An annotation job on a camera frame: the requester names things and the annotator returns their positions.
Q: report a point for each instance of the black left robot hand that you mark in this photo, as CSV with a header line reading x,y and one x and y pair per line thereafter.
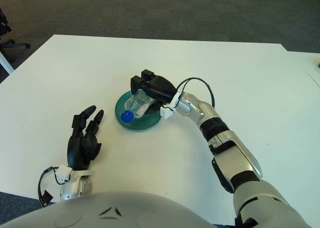
x,y
78,147

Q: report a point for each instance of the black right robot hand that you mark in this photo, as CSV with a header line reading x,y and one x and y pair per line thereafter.
x,y
160,89

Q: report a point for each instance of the clear bottle with blue cap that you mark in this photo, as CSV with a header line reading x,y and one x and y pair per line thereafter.
x,y
138,105

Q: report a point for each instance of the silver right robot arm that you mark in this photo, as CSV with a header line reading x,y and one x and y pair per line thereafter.
x,y
232,142

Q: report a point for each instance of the green round plate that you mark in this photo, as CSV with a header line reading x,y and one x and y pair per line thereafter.
x,y
147,122

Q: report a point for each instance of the white right wrist connector box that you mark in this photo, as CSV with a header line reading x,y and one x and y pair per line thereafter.
x,y
167,112

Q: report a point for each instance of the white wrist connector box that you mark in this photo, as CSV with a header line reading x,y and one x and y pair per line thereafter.
x,y
63,173
167,112

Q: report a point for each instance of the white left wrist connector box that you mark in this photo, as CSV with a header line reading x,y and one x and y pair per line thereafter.
x,y
63,173

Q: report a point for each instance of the silver robot torso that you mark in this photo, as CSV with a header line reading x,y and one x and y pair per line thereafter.
x,y
112,210

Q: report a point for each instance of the white desk with square leg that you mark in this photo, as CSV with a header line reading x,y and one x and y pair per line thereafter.
x,y
6,62

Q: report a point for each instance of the black office chair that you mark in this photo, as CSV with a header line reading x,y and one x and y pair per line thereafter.
x,y
15,45

